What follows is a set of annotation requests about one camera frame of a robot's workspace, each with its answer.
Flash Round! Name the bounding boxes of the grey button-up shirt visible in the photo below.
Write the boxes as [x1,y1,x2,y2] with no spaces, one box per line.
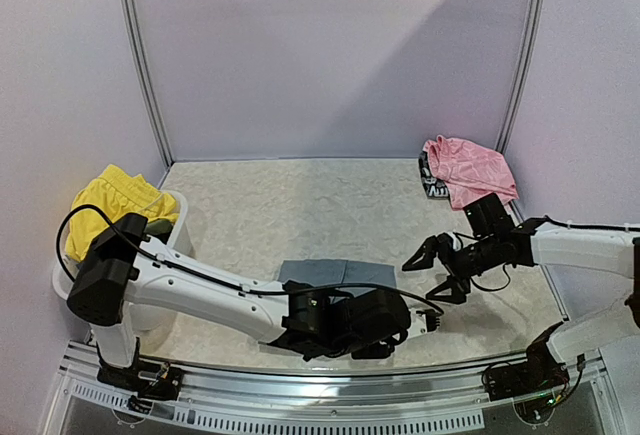
[277,259,396,287]

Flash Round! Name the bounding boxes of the yellow shorts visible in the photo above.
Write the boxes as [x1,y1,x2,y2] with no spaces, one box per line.
[65,164,178,262]

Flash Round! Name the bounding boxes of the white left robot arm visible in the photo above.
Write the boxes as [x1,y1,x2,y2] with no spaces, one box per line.
[66,213,412,389]

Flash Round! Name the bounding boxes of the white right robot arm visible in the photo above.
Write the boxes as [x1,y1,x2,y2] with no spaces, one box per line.
[402,193,639,391]

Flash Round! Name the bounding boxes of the white laundry basket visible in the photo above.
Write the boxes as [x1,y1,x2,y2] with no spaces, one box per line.
[51,190,193,334]

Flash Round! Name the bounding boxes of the black white patterned garment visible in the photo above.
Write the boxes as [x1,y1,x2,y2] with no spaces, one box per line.
[418,151,450,200]

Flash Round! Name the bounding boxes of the pink folded garment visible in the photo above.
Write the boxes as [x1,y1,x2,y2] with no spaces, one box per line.
[423,135,519,211]

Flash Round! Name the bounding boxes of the olive green garment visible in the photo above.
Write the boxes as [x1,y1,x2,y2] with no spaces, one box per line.
[145,219,174,237]

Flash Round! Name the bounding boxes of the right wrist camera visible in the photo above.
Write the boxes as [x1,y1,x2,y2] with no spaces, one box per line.
[446,231,464,251]

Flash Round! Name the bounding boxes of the aluminium front rail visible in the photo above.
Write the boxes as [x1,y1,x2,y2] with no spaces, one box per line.
[45,342,624,434]

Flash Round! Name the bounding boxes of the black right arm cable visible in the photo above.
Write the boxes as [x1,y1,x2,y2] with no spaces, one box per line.
[469,214,640,294]

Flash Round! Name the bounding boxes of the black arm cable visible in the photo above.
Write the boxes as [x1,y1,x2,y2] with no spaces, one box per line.
[469,214,640,294]
[55,203,446,319]

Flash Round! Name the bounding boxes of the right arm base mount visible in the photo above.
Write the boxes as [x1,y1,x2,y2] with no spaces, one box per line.
[481,343,585,407]

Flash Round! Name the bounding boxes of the right aluminium corner post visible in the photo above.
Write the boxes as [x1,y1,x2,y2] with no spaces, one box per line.
[494,0,550,154]

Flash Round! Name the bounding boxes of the aluminium corner post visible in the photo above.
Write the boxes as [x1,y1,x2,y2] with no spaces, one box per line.
[494,0,550,154]
[121,0,175,170]

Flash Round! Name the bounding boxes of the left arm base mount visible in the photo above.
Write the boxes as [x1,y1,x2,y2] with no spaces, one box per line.
[97,359,185,401]

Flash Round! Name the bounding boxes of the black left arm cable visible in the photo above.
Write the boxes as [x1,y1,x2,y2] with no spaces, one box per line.
[55,203,446,319]

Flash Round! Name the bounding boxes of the left aluminium corner post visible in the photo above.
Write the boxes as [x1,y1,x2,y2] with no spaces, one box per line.
[121,0,175,170]

